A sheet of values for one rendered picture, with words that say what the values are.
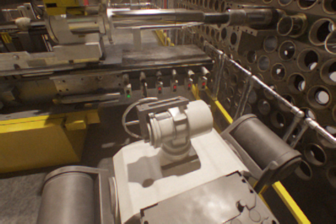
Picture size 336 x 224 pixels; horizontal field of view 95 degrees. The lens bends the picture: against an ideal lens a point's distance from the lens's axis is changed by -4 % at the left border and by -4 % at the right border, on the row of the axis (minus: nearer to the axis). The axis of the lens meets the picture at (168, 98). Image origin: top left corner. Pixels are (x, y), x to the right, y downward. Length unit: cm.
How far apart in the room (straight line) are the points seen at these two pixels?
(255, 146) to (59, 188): 41
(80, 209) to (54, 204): 4
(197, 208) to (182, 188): 4
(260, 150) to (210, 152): 12
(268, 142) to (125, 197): 32
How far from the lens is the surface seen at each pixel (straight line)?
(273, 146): 43
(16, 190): 237
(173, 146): 31
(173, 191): 32
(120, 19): 144
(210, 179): 34
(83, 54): 174
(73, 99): 196
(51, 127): 188
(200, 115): 28
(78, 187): 36
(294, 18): 222
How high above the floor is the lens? 166
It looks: 35 degrees down
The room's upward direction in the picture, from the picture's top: straight up
